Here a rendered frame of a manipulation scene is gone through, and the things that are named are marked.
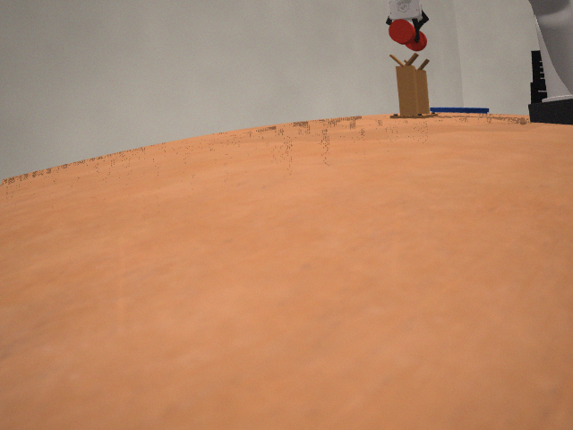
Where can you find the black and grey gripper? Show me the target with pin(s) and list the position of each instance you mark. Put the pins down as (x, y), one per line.
(407, 9)

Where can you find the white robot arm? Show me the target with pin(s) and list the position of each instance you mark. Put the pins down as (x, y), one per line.
(554, 27)

